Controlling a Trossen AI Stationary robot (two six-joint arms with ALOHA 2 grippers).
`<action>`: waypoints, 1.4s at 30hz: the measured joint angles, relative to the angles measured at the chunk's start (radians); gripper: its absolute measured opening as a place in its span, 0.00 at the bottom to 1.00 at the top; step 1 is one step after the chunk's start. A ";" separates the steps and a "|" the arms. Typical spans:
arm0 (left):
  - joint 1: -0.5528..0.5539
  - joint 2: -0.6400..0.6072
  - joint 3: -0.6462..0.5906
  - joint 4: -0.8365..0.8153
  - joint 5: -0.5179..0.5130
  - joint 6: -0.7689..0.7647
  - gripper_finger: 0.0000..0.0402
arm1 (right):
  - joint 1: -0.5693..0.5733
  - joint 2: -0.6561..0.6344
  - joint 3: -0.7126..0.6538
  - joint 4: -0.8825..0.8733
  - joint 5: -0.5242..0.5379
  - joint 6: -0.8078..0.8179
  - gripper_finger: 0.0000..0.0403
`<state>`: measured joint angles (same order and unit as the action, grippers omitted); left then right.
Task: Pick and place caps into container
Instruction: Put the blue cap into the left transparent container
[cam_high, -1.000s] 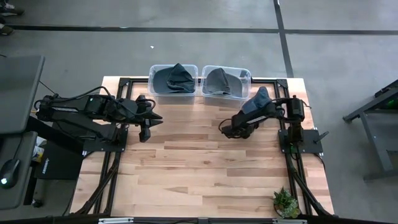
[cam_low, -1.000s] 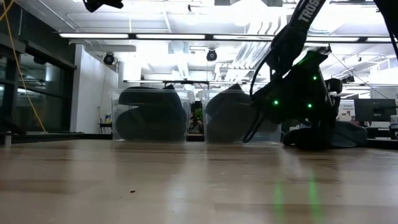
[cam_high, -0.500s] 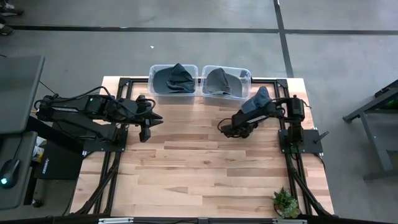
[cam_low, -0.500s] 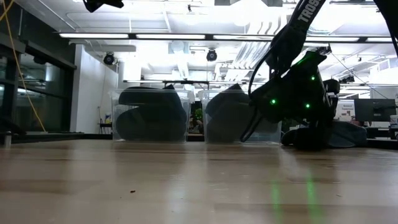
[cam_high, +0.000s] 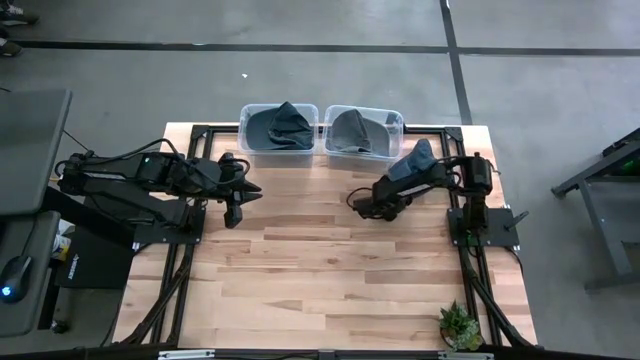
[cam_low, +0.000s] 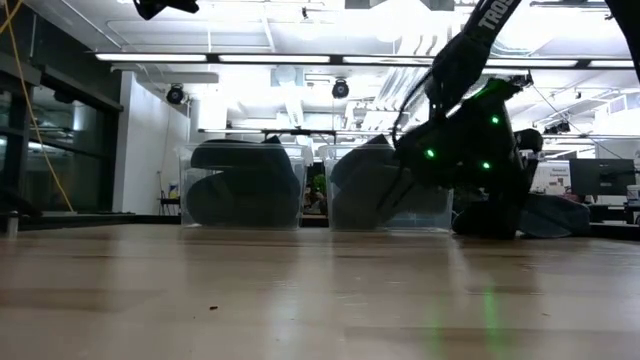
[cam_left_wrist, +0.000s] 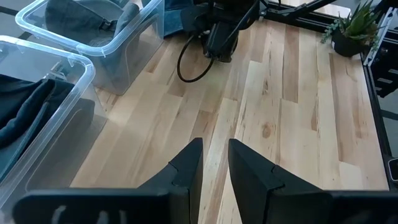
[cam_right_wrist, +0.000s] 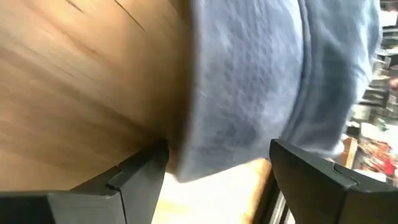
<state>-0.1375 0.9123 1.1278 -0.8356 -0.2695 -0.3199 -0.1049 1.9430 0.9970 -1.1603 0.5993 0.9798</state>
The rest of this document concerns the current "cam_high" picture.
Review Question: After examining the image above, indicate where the black computer mouse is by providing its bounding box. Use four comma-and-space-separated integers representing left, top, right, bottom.
0, 254, 34, 305

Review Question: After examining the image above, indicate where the grey desk top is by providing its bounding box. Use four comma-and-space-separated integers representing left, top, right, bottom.
0, 88, 74, 217

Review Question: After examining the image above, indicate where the black aluminium table frame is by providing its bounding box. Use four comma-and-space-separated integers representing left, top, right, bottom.
112, 123, 540, 350

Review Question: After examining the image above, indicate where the person's shoe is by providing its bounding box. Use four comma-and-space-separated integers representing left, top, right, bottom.
0, 2, 40, 27
0, 37, 24, 58

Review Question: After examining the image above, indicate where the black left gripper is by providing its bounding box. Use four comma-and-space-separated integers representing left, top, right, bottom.
215, 153, 263, 207

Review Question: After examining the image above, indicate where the slate blue cap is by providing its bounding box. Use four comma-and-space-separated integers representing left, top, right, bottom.
245, 108, 281, 151

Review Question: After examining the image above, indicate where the white yellow packet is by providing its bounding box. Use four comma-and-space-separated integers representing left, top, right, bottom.
50, 219, 74, 262

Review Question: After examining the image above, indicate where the blue denim cap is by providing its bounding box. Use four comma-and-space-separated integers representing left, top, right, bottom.
387, 138, 439, 183

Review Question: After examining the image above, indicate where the thin black cable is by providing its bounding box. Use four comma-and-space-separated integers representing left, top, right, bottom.
62, 129, 94, 154

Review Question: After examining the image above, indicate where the clear plastic container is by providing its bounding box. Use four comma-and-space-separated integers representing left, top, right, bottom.
321, 103, 405, 174
236, 102, 321, 169

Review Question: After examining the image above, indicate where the small green potted plant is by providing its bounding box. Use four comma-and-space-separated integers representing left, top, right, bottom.
437, 298, 485, 353

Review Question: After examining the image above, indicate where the grey metal stand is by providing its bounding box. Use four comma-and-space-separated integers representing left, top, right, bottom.
551, 127, 640, 292

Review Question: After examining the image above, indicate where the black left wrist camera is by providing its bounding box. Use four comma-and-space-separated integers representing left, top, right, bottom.
222, 203, 245, 230

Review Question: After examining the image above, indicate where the silver metal bracket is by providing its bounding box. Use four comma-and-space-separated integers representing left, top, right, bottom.
157, 348, 217, 360
438, 351, 495, 360

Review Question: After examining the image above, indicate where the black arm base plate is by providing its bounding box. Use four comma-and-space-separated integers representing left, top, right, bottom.
130, 205, 207, 246
446, 206, 530, 250

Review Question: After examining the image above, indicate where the grey cap pale underbrim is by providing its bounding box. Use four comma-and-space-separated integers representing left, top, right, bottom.
329, 108, 374, 154

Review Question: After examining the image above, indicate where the black control box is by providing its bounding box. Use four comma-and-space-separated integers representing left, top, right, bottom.
53, 227, 137, 291

